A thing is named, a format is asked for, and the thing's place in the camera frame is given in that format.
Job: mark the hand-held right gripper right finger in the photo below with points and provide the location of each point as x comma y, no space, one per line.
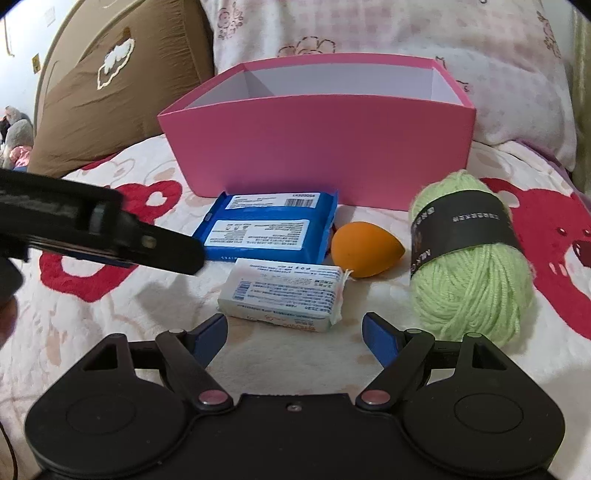
379,342

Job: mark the brown pillow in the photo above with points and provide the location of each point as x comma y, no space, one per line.
106,106

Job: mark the orange makeup sponge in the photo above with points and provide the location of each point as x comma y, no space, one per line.
364,251

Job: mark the white tissue packet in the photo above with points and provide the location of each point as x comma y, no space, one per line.
281,295

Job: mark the pink cardboard box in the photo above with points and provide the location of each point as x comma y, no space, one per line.
323,147

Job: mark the pink floral pillow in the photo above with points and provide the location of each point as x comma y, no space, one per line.
369,27

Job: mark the yellow wall sticker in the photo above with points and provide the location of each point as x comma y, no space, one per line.
35,61

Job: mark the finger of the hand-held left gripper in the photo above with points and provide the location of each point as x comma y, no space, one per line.
171,251

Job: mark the blue wet wipes packet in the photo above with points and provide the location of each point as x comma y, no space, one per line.
217,251

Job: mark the grey plush toy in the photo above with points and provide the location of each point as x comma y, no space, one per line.
18,129

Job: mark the green yarn ball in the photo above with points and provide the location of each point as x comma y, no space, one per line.
471,290

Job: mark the green satin cloth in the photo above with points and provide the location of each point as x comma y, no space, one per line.
581,115

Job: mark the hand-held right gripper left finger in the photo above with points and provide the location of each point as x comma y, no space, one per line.
210,338

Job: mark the bear print blanket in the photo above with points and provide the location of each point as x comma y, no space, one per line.
138,304

